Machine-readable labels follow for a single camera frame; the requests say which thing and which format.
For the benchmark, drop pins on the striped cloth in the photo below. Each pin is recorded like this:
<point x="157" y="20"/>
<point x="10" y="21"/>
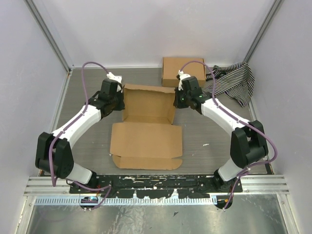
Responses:
<point x="235" y="81"/>

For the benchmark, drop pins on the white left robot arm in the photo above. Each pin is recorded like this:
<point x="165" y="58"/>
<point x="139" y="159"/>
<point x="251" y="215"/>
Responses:
<point x="54" y="150"/>

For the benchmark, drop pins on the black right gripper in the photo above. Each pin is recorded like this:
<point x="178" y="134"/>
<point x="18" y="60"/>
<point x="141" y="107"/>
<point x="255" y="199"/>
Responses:
<point x="177" y="103"/>

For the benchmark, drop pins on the closed brown cardboard box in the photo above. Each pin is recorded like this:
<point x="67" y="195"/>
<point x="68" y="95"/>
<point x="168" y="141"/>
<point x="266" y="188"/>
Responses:
<point x="170" y="68"/>

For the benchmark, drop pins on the brown cardboard box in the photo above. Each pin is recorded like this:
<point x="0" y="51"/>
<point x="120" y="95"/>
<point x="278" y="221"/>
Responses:
<point x="170" y="68"/>
<point x="146" y="138"/>

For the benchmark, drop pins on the slotted cable duct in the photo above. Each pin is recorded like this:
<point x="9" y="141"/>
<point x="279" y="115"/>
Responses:
<point x="83" y="200"/>

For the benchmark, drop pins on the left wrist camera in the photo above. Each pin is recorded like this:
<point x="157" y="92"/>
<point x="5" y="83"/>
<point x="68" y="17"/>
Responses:
<point x="116" y="78"/>

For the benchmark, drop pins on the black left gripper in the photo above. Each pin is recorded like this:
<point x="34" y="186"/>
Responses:
<point x="121" y="106"/>

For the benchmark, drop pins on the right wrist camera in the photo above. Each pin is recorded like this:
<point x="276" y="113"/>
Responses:
<point x="181" y="76"/>

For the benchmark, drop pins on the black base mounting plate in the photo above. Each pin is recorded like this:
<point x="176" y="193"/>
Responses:
<point x="158" y="186"/>

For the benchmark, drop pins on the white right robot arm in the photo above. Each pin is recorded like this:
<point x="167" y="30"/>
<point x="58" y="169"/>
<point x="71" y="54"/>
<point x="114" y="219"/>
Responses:
<point x="247" y="144"/>

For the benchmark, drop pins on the aluminium frame rail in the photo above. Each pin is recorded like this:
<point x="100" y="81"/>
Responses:
<point x="249" y="184"/>

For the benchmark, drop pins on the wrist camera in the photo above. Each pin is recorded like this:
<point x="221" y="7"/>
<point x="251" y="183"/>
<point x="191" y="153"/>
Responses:
<point x="116" y="78"/>
<point x="181" y="76"/>

